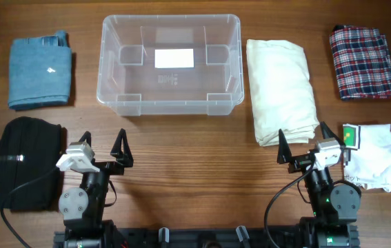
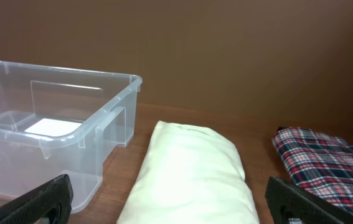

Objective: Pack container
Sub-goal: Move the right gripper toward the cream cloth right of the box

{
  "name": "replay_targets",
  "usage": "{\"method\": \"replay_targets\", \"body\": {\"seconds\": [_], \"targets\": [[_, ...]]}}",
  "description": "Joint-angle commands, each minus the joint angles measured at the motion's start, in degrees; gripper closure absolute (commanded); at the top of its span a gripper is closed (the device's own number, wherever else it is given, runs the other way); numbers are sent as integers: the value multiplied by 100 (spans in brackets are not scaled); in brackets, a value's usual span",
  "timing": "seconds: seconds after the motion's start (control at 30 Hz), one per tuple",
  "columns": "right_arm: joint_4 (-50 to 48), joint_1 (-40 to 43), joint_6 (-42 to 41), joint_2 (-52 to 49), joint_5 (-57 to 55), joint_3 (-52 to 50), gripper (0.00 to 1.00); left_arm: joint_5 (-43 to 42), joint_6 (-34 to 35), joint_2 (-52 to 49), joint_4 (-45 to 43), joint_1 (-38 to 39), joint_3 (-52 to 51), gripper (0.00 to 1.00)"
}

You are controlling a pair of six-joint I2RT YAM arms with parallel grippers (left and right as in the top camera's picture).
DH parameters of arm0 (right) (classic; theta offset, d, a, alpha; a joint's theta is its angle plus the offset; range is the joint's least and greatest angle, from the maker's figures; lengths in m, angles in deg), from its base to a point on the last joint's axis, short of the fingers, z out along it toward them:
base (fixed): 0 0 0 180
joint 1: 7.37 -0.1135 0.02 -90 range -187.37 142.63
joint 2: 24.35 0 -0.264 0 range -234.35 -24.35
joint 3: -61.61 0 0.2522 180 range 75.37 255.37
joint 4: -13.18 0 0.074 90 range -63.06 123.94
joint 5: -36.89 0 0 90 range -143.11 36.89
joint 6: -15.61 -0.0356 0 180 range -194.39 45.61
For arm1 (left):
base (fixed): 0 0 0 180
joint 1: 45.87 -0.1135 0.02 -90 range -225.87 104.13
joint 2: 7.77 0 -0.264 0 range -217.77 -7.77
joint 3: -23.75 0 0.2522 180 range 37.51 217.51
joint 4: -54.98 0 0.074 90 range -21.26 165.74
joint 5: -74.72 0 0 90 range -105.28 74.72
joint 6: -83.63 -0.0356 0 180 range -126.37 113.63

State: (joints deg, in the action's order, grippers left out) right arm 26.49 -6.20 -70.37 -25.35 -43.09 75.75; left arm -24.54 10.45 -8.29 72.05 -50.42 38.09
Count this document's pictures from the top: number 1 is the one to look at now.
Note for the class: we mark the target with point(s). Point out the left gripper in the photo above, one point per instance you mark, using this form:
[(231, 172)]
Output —
[(123, 158)]

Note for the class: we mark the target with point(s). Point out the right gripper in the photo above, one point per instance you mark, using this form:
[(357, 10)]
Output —
[(285, 156)]

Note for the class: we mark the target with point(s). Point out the cream cloth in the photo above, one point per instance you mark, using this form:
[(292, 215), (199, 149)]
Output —
[(281, 94)]

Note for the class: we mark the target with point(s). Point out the white printed t-shirt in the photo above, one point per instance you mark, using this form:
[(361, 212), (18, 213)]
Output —
[(367, 156)]

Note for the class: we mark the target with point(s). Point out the black garment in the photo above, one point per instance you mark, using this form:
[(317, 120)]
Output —
[(29, 151)]

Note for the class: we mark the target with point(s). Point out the red plaid shirt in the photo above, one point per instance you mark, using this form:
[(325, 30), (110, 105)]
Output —
[(362, 62)]

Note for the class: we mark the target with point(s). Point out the blue denim jeans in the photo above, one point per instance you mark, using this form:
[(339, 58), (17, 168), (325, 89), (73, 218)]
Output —
[(40, 72)]

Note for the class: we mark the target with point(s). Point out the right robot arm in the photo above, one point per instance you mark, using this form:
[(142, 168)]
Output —
[(334, 203)]

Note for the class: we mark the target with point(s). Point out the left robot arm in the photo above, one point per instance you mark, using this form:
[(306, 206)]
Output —
[(82, 207)]

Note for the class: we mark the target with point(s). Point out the clear plastic storage container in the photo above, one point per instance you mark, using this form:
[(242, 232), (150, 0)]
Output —
[(130, 85)]

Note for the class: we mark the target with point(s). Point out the white label in container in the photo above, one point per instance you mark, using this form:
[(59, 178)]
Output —
[(173, 58)]

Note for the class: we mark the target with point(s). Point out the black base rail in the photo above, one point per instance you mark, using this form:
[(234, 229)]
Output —
[(202, 237)]

